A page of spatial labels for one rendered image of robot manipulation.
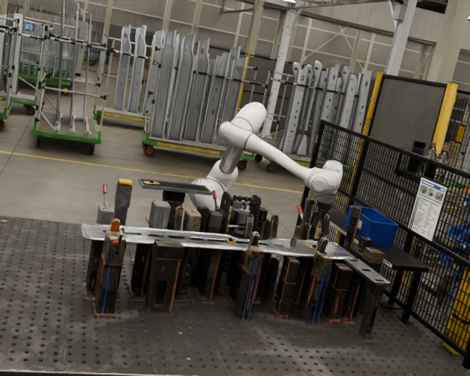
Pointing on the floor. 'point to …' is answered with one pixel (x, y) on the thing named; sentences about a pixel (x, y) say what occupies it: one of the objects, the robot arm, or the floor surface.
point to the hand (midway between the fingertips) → (315, 239)
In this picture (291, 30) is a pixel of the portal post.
